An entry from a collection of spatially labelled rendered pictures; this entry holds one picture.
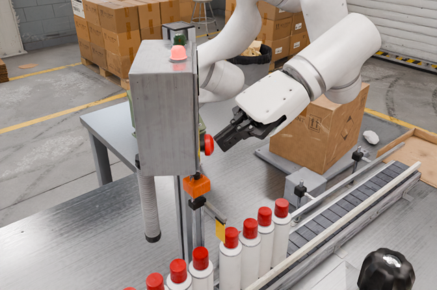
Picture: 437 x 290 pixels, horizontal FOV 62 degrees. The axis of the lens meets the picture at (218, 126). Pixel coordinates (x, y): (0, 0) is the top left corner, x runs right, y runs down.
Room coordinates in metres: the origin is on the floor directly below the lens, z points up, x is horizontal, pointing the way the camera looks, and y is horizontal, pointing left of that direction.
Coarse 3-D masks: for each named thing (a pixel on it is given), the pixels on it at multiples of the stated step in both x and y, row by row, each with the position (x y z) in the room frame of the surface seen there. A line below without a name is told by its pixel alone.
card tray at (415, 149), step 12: (408, 132) 1.36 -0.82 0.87; (420, 132) 1.37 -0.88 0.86; (396, 144) 1.30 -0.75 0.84; (408, 144) 1.31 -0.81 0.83; (420, 144) 1.31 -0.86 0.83; (432, 144) 1.31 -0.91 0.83; (396, 156) 1.22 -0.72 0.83; (408, 156) 1.22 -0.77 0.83; (420, 156) 1.22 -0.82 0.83; (432, 156) 1.22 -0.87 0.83; (420, 168) 1.14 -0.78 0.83; (432, 168) 1.14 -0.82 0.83; (420, 180) 1.07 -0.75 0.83; (432, 180) 1.07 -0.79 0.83
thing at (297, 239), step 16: (384, 176) 1.03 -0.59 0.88; (352, 192) 0.94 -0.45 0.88; (368, 192) 0.94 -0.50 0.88; (336, 208) 0.87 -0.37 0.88; (352, 208) 0.87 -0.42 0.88; (368, 208) 0.87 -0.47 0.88; (304, 224) 0.80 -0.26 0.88; (320, 224) 0.80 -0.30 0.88; (288, 240) 0.74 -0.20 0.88; (304, 240) 0.74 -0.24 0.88; (288, 256) 0.68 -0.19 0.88; (304, 256) 0.68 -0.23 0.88
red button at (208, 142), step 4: (204, 136) 0.54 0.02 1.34; (208, 136) 0.53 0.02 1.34; (200, 140) 0.53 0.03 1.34; (204, 140) 0.53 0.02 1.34; (208, 140) 0.53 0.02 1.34; (212, 140) 0.53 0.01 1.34; (200, 144) 0.53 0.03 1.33; (204, 144) 0.53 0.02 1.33; (208, 144) 0.52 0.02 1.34; (212, 144) 0.52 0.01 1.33; (200, 148) 0.52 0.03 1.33; (204, 148) 0.53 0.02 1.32; (208, 148) 0.52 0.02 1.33; (212, 148) 0.52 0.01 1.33; (208, 152) 0.52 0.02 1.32; (212, 152) 0.52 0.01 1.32
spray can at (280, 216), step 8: (280, 200) 0.67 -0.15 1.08; (280, 208) 0.65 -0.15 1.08; (288, 208) 0.65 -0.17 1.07; (272, 216) 0.66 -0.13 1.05; (280, 216) 0.64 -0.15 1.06; (288, 216) 0.65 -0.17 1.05; (280, 224) 0.64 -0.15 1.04; (288, 224) 0.64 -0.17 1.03; (280, 232) 0.64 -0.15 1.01; (288, 232) 0.64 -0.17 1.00; (280, 240) 0.64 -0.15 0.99; (272, 248) 0.64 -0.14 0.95; (280, 248) 0.64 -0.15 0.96; (272, 256) 0.64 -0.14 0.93; (280, 256) 0.64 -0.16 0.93; (272, 264) 0.64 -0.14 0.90
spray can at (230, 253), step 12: (228, 228) 0.58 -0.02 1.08; (228, 240) 0.55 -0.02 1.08; (228, 252) 0.55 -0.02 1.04; (240, 252) 0.55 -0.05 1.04; (228, 264) 0.54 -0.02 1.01; (240, 264) 0.55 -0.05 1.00; (228, 276) 0.54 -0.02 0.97; (240, 276) 0.56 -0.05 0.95; (228, 288) 0.54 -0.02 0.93; (240, 288) 0.56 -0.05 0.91
